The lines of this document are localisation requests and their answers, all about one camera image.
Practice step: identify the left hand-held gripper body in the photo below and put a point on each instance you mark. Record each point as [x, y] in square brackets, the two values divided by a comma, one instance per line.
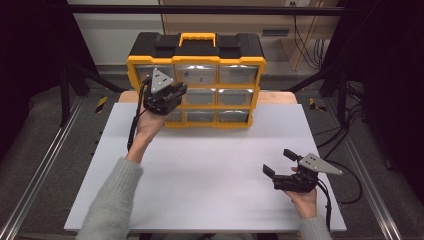
[160, 101]

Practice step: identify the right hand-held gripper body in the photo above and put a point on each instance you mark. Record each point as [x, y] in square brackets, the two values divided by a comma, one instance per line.
[299, 181]

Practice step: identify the clear plastic drawer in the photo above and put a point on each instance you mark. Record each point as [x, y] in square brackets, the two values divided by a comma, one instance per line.
[206, 71]

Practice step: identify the yellow black organizer cabinet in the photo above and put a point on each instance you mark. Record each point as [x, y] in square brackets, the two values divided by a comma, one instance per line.
[156, 45]

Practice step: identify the person's right hand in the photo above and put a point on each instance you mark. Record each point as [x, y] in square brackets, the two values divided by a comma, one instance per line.
[305, 203]

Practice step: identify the person's left hand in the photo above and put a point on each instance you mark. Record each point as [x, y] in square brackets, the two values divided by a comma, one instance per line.
[150, 126]

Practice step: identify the yellow black hazard tape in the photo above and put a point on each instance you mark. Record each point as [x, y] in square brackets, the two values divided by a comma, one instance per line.
[101, 104]
[315, 105]

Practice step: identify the wooden table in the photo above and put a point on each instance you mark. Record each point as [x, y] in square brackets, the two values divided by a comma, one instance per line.
[276, 97]

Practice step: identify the grid of clear drawers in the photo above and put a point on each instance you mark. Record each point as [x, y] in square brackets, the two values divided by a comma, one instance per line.
[238, 74]

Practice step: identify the black metal stand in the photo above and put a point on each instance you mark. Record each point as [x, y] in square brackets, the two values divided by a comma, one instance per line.
[341, 96]
[65, 96]

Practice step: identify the black curtain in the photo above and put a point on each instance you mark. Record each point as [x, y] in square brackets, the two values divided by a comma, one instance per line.
[33, 66]
[393, 83]

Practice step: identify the aluminium floor rail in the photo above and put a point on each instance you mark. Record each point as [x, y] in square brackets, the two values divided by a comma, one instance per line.
[370, 186]
[40, 173]

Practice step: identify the black metal frame bar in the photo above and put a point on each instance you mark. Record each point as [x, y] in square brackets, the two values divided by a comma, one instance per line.
[233, 9]

